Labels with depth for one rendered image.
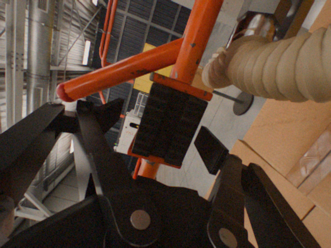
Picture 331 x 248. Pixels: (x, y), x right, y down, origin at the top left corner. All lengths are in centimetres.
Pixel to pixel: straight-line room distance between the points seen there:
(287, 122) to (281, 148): 6
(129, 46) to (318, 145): 1092
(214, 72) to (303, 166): 26
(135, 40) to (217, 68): 1086
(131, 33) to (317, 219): 1108
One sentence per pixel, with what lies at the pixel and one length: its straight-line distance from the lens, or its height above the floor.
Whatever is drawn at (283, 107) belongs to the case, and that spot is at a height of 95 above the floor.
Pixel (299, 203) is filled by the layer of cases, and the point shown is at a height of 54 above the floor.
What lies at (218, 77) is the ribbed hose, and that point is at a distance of 19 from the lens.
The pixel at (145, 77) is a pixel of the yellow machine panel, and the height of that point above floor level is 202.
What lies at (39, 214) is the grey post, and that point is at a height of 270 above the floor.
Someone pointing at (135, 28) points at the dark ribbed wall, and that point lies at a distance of 1118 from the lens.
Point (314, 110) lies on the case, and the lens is 40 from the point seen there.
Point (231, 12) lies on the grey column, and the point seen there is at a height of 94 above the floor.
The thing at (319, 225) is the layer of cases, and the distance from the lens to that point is 83.
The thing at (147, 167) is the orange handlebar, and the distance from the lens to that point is 17.
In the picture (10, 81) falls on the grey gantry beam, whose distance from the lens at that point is 290.
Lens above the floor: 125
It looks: 8 degrees down
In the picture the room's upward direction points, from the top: 72 degrees counter-clockwise
